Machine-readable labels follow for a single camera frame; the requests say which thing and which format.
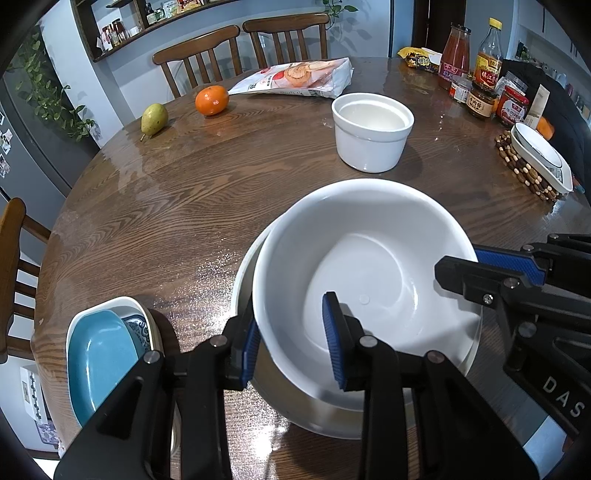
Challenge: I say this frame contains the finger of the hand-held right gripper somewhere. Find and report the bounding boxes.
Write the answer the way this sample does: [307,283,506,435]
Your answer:
[434,256,591,333]
[473,233,591,289]

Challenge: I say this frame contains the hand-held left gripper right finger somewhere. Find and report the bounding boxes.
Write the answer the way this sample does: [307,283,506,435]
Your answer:
[322,292,539,480]

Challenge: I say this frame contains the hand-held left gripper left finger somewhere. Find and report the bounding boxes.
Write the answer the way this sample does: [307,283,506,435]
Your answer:
[54,315,264,480]

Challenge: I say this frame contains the large white bowl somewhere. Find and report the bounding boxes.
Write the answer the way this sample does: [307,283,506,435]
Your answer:
[229,226,484,440]
[252,179,481,411]

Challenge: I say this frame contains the square patterned white plate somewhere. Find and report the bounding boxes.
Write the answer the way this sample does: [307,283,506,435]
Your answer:
[65,296,183,462]

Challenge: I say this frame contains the blue oval dish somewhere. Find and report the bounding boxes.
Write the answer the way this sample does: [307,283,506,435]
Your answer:
[68,309,147,428]

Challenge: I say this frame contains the wooden bead trivet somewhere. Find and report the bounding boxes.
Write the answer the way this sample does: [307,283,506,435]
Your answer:
[495,130,566,202]

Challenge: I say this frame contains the white dish with dark rim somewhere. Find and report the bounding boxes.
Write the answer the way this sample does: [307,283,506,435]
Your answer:
[510,122,574,193]

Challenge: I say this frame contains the red sauce jar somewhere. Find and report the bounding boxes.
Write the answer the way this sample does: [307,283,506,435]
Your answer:
[498,84,530,129]

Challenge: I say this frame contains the dark cloth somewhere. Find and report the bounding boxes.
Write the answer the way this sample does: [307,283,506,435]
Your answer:
[501,58,591,185]

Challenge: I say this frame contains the cream carton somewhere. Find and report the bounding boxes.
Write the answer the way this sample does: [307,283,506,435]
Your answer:
[524,84,552,130]

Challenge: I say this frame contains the brown sauce jar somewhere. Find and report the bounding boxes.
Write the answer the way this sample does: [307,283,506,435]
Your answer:
[466,88,499,121]

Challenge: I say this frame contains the small white ramekin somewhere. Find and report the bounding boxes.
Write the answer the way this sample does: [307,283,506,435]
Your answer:
[331,92,415,174]

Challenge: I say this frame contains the small white label jar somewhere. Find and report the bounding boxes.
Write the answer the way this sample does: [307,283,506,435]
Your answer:
[450,76,474,102]

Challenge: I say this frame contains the yellow cap sauce bottle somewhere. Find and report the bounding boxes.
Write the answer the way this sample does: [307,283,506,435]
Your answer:
[473,17,503,90]

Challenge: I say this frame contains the red sauce bottle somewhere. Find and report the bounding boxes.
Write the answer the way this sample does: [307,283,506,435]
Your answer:
[438,23,472,90]

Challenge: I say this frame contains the yellow snack packet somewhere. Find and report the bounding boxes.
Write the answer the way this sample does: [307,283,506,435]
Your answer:
[398,46,446,73]

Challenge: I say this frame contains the green pear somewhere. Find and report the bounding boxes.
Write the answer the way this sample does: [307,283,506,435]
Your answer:
[140,103,168,141]

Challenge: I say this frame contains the dark wooden door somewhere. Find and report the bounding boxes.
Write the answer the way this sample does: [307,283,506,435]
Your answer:
[411,0,435,56]

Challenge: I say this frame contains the curved-back wooden chair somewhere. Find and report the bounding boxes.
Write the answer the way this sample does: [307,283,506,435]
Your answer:
[0,198,51,365]

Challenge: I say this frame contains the orange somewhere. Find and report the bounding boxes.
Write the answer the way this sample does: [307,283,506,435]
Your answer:
[195,86,230,116]

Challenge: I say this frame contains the white snack bag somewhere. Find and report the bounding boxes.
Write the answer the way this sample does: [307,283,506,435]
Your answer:
[228,57,354,99]

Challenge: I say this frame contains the grey refrigerator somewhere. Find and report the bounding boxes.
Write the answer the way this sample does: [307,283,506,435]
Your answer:
[0,74,100,204]

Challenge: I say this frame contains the small green vine plant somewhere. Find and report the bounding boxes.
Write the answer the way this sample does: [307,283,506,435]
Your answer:
[321,0,358,21]

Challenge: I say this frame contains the slatted wooden chair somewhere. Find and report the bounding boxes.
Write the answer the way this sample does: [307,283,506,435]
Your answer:
[242,13,330,70]
[152,25,242,99]

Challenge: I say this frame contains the hanging green vine plant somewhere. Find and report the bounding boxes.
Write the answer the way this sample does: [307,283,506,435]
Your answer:
[9,34,100,144]

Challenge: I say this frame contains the group of fridge photos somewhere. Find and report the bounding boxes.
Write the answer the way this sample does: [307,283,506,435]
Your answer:
[0,111,14,178]

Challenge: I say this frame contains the wooden wall shelf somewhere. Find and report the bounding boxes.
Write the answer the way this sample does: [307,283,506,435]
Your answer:
[71,0,259,63]

